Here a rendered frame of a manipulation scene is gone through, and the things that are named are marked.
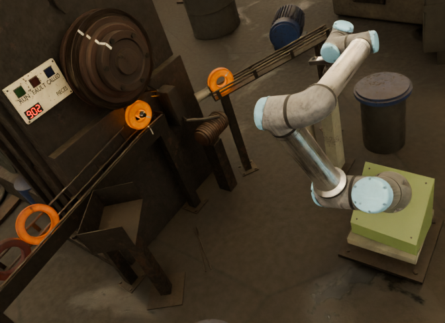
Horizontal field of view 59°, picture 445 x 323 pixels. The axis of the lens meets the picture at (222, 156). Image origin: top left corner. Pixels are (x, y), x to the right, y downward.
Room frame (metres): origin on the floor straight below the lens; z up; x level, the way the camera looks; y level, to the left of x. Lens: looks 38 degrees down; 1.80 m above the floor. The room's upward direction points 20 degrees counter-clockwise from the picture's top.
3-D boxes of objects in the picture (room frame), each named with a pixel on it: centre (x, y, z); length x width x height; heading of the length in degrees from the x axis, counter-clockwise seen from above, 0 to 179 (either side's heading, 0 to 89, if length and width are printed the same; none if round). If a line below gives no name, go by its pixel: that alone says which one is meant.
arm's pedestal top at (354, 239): (1.18, -0.66, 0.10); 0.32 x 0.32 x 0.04; 43
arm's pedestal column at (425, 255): (1.18, -0.66, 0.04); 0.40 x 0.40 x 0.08; 43
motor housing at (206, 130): (2.01, 0.00, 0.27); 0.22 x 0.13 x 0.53; 132
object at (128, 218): (1.34, 0.55, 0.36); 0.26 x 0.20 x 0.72; 167
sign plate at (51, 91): (1.74, 0.66, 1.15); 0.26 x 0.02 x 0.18; 132
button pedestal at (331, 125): (1.80, -0.66, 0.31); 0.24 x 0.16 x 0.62; 132
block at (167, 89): (2.06, 0.17, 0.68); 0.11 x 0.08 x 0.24; 42
